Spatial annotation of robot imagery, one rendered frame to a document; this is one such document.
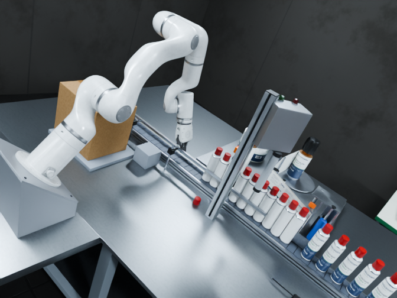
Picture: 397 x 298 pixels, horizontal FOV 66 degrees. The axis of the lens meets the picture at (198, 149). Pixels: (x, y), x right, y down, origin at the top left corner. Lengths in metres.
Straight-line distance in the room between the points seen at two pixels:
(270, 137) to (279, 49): 2.98
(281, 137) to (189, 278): 0.65
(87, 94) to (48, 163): 0.29
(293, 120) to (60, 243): 0.97
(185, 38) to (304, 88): 2.89
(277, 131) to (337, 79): 2.66
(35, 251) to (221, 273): 0.69
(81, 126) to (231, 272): 0.82
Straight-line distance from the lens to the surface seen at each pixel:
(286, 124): 1.24
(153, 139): 1.82
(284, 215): 1.48
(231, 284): 1.33
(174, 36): 1.24
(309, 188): 2.06
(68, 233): 1.28
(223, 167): 1.55
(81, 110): 1.22
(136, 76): 1.21
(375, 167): 3.84
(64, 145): 1.20
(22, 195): 1.12
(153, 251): 1.29
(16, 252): 1.23
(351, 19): 3.87
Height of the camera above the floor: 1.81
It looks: 29 degrees down
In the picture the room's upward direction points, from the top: 22 degrees clockwise
